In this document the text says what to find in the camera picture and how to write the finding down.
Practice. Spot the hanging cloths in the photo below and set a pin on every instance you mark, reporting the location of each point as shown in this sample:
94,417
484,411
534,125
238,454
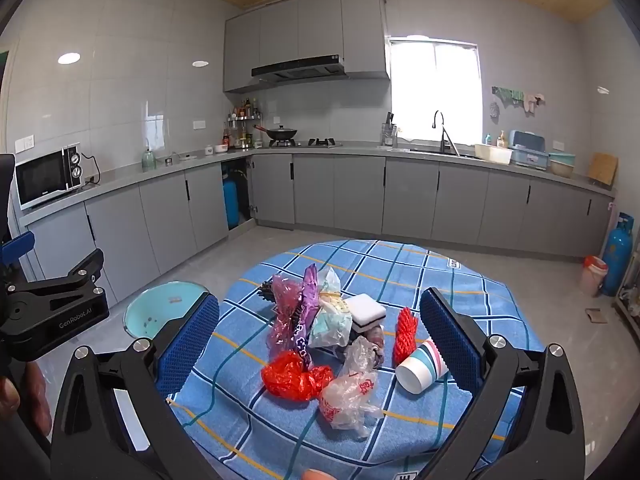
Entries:
515,96

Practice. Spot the light blue basin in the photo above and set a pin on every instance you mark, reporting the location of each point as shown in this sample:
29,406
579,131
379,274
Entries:
155,310

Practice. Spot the spice bottle rack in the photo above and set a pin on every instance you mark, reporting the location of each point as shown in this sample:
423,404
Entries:
242,125

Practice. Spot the brown cardboard piece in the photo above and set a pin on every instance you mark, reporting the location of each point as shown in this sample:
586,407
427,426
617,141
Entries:
595,315

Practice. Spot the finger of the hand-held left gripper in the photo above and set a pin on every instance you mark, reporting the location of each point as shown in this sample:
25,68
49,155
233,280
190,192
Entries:
75,272

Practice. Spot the kitchen faucet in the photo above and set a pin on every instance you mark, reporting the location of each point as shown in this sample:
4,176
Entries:
442,135

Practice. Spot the knife holder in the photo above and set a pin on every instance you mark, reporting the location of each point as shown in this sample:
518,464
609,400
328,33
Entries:
389,135

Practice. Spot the teal bowl stack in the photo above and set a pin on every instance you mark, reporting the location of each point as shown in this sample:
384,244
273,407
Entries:
562,165

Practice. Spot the clear bag with red print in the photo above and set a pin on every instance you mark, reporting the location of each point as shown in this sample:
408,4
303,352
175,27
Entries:
345,395

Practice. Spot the yellow soap bottle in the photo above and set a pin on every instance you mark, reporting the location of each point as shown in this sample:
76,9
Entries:
500,139

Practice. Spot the kitchen window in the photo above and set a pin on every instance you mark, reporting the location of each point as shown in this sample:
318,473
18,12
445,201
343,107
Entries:
430,90

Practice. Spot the person's left hand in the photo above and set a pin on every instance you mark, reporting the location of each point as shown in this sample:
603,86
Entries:
37,395

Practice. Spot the blue plaid blanket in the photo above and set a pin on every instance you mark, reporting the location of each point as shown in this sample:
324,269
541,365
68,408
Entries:
410,270

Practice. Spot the purple snack wrapper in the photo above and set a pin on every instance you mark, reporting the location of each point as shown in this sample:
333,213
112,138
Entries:
306,310

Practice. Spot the white sponge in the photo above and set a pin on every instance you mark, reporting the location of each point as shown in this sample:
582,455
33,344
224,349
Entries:
365,307

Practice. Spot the red plastic bag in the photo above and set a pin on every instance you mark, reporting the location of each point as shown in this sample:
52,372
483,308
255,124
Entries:
285,375

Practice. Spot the green ceramic jar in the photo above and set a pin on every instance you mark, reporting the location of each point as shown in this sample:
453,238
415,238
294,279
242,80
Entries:
149,160

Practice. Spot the clear bag with teal print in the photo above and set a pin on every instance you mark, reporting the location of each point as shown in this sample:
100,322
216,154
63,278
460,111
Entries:
327,325

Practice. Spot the black range hood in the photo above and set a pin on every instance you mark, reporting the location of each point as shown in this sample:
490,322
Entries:
300,69

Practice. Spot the white bowl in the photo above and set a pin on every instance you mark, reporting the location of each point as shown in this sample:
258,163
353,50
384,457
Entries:
221,149

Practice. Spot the striped paper cup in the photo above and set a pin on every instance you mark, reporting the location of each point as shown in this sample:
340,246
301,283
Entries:
417,367

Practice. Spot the blue gas cylinder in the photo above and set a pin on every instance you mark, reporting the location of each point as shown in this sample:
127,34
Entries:
619,260

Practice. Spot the red lid bin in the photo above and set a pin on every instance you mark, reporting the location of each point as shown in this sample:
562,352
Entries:
592,277

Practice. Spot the red foam net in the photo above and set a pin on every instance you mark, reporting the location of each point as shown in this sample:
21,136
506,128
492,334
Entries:
407,332

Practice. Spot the gas stove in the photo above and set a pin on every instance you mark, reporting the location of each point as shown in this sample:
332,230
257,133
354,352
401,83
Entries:
320,143

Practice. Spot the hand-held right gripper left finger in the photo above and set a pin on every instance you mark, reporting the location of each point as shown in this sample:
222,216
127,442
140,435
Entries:
187,345

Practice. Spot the white microwave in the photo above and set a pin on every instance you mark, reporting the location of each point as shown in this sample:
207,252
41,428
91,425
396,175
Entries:
45,180

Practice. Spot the black wok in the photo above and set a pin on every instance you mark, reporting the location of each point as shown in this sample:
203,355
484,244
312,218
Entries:
282,134

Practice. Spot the wooden cutting board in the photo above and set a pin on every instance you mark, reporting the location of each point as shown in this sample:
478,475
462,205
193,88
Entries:
602,169

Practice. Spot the grey upper cabinets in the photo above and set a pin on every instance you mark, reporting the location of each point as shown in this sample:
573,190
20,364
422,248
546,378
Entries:
300,25

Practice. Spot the white plastic basin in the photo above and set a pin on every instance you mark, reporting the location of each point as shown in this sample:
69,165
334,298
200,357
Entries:
492,154

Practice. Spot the pink plastic bag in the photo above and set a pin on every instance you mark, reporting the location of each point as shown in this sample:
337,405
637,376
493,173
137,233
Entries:
287,300

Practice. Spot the grey base cabinets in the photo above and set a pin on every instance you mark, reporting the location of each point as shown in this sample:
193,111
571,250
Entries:
350,190

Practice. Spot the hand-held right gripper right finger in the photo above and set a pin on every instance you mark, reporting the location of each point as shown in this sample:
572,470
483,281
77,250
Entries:
452,345

